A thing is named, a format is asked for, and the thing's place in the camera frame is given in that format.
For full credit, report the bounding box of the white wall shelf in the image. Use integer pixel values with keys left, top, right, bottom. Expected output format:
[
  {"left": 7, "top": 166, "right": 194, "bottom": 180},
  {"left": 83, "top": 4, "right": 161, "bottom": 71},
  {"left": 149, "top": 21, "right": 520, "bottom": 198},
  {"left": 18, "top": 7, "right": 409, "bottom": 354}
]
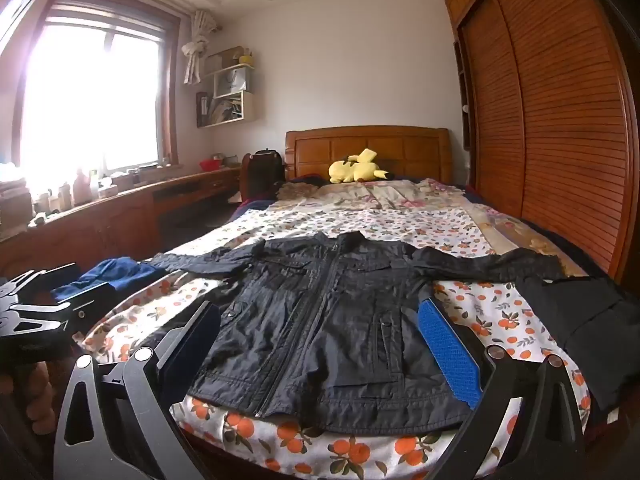
[{"left": 196, "top": 46, "right": 256, "bottom": 128}]

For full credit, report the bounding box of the black jacket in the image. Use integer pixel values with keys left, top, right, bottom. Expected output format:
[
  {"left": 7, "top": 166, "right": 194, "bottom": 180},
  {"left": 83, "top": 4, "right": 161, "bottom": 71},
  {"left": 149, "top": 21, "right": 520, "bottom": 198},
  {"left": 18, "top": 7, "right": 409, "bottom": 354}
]
[{"left": 145, "top": 231, "right": 566, "bottom": 436}]

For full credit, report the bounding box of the blue garment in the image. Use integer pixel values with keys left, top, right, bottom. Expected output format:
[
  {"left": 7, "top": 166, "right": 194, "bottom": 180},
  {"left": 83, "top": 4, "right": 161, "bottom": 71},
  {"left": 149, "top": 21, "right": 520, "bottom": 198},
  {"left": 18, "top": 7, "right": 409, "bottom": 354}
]
[{"left": 50, "top": 256, "right": 168, "bottom": 303}]

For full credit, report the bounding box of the pink floral quilt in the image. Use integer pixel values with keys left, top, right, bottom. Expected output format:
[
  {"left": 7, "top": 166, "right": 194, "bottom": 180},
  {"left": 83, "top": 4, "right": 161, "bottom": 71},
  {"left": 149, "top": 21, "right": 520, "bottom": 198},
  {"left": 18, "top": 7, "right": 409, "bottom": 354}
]
[{"left": 272, "top": 178, "right": 481, "bottom": 213}]

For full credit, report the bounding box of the person's left hand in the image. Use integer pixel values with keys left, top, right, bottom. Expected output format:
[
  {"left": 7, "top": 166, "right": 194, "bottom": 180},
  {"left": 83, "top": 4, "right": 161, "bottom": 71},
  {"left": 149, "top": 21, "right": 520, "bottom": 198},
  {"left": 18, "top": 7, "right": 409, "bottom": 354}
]
[{"left": 0, "top": 360, "right": 58, "bottom": 436}]

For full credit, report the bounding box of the wooden louvred wardrobe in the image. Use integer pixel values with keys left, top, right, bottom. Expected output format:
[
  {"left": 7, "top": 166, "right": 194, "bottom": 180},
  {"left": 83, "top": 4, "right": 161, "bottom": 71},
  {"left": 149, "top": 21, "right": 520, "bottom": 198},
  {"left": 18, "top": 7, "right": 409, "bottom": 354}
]
[{"left": 445, "top": 0, "right": 640, "bottom": 286}]

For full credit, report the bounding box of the tied white curtain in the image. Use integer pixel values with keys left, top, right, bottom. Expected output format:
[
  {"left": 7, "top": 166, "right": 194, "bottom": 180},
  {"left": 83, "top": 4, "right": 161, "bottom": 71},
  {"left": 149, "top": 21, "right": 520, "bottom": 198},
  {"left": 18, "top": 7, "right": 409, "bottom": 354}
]
[{"left": 181, "top": 9, "right": 218, "bottom": 85}]

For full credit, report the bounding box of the black backpack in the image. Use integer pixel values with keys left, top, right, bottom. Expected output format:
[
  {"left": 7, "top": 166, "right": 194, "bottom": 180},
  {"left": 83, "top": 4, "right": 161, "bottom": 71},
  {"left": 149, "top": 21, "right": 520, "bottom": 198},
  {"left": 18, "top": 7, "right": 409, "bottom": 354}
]
[{"left": 240, "top": 149, "right": 285, "bottom": 201}]

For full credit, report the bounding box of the pink plastic bottle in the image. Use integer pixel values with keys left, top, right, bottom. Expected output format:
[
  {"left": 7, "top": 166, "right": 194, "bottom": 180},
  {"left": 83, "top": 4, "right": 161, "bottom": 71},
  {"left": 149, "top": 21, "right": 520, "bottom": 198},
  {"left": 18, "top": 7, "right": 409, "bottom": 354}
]
[{"left": 73, "top": 169, "right": 92, "bottom": 206}]

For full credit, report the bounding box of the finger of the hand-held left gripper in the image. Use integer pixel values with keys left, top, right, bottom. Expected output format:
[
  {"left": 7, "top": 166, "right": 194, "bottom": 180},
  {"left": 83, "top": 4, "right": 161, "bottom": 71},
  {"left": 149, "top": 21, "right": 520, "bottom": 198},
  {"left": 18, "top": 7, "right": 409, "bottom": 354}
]
[
  {"left": 10, "top": 281, "right": 121, "bottom": 333},
  {"left": 10, "top": 262, "right": 83, "bottom": 293}
]

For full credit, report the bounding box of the orange print bed sheet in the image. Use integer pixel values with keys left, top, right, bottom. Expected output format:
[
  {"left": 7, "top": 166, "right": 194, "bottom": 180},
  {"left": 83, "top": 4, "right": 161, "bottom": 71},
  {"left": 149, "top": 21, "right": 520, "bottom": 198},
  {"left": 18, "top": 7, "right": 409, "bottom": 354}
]
[{"left": 75, "top": 205, "right": 596, "bottom": 480}]

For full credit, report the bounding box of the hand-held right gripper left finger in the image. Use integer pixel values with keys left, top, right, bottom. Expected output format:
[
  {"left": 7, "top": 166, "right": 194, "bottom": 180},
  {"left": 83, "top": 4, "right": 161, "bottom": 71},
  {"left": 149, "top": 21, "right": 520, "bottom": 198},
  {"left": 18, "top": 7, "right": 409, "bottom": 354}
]
[{"left": 52, "top": 300, "right": 223, "bottom": 480}]

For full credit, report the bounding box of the wooden bed headboard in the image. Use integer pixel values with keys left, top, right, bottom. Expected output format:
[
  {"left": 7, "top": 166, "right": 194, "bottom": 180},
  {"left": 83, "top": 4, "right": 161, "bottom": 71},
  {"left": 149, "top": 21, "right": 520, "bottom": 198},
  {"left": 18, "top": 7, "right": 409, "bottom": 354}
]
[{"left": 285, "top": 126, "right": 453, "bottom": 186}]

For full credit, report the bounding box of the wooden desk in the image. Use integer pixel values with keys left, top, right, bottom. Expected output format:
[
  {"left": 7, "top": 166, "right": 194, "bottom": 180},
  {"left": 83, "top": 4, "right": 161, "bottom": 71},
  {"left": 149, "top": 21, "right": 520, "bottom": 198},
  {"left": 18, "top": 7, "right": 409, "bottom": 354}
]
[{"left": 0, "top": 165, "right": 246, "bottom": 281}]

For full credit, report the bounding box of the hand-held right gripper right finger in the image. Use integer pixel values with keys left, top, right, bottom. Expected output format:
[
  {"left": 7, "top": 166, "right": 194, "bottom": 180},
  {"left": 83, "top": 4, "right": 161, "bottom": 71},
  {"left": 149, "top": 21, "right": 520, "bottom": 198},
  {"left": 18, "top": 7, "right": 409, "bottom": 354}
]
[{"left": 416, "top": 297, "right": 587, "bottom": 480}]

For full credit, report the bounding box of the beige patterned blanket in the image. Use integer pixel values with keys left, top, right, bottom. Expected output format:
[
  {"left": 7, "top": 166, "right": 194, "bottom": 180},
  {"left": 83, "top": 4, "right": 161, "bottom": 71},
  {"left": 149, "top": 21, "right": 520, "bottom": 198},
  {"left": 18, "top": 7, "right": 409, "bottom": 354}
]
[{"left": 470, "top": 200, "right": 556, "bottom": 256}]

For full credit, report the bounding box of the black garment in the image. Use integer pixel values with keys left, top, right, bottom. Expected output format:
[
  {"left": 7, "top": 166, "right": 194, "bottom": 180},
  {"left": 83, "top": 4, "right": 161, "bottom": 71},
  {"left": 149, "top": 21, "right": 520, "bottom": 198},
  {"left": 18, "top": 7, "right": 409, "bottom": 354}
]
[{"left": 515, "top": 270, "right": 640, "bottom": 411}]

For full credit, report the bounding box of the yellow plush toy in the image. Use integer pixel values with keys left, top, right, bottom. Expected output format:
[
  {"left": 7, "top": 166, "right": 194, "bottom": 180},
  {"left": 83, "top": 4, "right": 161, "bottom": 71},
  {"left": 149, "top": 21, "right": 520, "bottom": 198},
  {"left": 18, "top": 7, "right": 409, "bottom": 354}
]
[{"left": 328, "top": 148, "right": 390, "bottom": 184}]

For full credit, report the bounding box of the wood framed window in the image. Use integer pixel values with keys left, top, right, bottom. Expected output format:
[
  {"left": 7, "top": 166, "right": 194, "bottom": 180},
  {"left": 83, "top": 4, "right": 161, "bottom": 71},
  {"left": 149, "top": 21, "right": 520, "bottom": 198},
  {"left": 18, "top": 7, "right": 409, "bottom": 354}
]
[{"left": 12, "top": 0, "right": 181, "bottom": 176}]

